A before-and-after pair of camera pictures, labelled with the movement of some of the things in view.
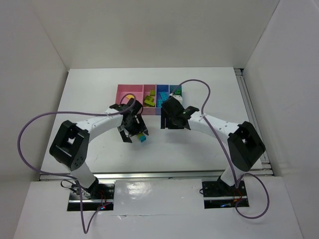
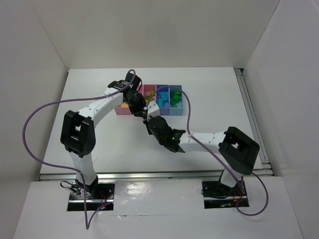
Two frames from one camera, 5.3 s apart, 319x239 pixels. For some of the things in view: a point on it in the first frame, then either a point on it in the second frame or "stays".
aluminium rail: x=157 y=176 stays
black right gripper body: x=168 y=122 -> x=149 y=122
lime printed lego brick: x=149 y=101 stays
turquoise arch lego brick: x=164 y=95 stays
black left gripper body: x=134 y=128 -> x=137 y=105
